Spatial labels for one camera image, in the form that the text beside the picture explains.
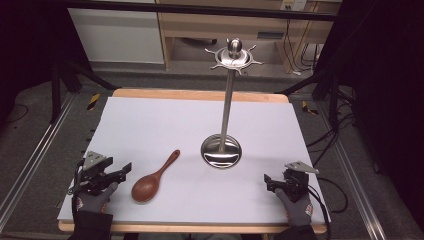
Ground steel utensil hanging stand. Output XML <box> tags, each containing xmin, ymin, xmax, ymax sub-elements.
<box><xmin>200</xmin><ymin>37</ymin><xmax>265</xmax><ymax>170</ymax></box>

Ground bundle of black floor cables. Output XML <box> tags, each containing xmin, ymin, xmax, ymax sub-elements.
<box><xmin>305</xmin><ymin>84</ymin><xmax>358</xmax><ymax>168</ymax></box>

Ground black frame crossbar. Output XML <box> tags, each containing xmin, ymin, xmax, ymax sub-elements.
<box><xmin>49</xmin><ymin>0</ymin><xmax>338</xmax><ymax>22</ymax></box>

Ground white table mat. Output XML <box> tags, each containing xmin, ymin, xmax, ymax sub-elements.
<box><xmin>57</xmin><ymin>96</ymin><xmax>331</xmax><ymax>225</ymax></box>

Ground wall power socket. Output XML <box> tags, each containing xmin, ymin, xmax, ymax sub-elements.
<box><xmin>280</xmin><ymin>0</ymin><xmax>308</xmax><ymax>12</ymax></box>

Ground brown wooden spoon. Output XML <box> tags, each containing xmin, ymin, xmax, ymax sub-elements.
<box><xmin>130</xmin><ymin>149</ymin><xmax>181</xmax><ymax>204</ymax></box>

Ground wooden table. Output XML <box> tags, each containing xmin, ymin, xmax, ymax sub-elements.
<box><xmin>57</xmin><ymin>87</ymin><xmax>328</xmax><ymax>235</ymax></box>

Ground white cabinet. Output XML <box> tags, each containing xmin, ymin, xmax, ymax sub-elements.
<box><xmin>67</xmin><ymin>7</ymin><xmax>166</xmax><ymax>65</ymax></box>

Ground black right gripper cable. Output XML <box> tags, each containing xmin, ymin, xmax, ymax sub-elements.
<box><xmin>307</xmin><ymin>176</ymin><xmax>350</xmax><ymax>240</ymax></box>

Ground black cables under desk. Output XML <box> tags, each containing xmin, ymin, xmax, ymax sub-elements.
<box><xmin>284</xmin><ymin>18</ymin><xmax>323</xmax><ymax>76</ymax></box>

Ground yellow black floor marker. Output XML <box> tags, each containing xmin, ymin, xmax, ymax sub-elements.
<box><xmin>86</xmin><ymin>92</ymin><xmax>101</xmax><ymax>111</ymax></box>
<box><xmin>301</xmin><ymin>100</ymin><xmax>319</xmax><ymax>117</ymax></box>

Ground aluminium floor rail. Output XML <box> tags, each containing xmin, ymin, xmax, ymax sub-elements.
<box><xmin>0</xmin><ymin>92</ymin><xmax>78</xmax><ymax>231</ymax></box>
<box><xmin>316</xmin><ymin>99</ymin><xmax>388</xmax><ymax>240</ymax></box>

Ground black frame leg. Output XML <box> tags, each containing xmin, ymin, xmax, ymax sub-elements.
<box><xmin>49</xmin><ymin>59</ymin><xmax>119</xmax><ymax>125</ymax></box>
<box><xmin>274</xmin><ymin>68</ymin><xmax>342</xmax><ymax>131</ymax></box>

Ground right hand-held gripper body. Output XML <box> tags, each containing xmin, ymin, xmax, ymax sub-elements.
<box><xmin>282</xmin><ymin>161</ymin><xmax>320</xmax><ymax>203</ymax></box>

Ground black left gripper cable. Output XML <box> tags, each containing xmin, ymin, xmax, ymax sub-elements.
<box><xmin>68</xmin><ymin>158</ymin><xmax>86</xmax><ymax>218</ymax></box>

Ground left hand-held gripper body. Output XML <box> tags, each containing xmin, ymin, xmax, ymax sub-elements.
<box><xmin>78</xmin><ymin>150</ymin><xmax>115</xmax><ymax>197</ymax></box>

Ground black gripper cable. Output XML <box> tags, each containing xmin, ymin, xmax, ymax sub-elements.
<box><xmin>68</xmin><ymin>158</ymin><xmax>86</xmax><ymax>218</ymax></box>
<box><xmin>307</xmin><ymin>176</ymin><xmax>350</xmax><ymax>240</ymax></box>

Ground person's left hand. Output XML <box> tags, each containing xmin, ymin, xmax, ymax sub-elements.
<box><xmin>74</xmin><ymin>181</ymin><xmax>120</xmax><ymax>215</ymax></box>

